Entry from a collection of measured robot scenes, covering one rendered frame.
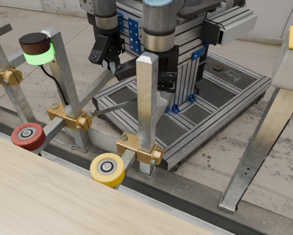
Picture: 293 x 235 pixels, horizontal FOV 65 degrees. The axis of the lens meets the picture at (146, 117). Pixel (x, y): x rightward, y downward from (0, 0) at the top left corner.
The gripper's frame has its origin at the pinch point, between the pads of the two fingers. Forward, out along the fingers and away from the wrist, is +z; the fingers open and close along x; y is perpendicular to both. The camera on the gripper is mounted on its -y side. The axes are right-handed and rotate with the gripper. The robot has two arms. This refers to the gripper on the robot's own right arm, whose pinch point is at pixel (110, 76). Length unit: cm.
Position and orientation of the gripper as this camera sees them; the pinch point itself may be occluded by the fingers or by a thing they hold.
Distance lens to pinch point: 96.7
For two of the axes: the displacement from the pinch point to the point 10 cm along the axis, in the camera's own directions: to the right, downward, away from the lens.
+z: 0.1, 7.0, 7.1
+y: 4.2, -6.5, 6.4
